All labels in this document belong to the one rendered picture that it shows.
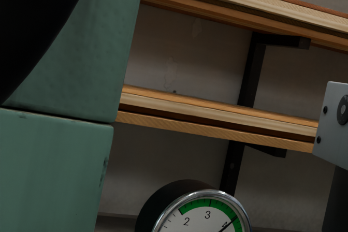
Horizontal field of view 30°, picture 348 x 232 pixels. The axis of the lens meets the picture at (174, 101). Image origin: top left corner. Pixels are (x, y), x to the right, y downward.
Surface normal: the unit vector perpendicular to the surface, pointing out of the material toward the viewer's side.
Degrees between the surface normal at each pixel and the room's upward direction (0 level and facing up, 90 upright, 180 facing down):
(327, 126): 90
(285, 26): 90
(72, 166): 90
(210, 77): 90
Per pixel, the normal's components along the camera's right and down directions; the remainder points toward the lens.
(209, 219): 0.38, 0.13
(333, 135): -0.97, -0.19
